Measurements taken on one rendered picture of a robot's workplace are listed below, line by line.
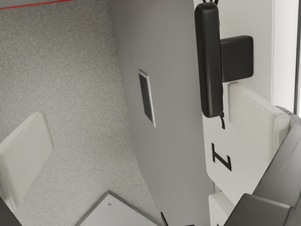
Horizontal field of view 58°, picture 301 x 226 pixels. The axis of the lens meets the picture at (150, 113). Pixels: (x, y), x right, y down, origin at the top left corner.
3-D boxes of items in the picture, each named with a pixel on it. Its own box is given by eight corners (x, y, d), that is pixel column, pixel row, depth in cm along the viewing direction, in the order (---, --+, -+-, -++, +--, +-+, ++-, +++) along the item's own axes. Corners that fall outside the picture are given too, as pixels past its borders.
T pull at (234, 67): (200, 115, 20) (209, 121, 18) (191, 4, 17) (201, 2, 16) (244, 105, 20) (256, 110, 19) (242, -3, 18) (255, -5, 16)
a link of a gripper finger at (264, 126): (276, 117, 12) (292, 115, 12) (226, 82, 19) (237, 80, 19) (274, 174, 13) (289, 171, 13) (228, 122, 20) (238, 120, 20)
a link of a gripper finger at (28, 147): (15, 212, 13) (0, 214, 13) (55, 147, 20) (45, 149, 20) (-5, 158, 12) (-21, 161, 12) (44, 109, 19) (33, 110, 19)
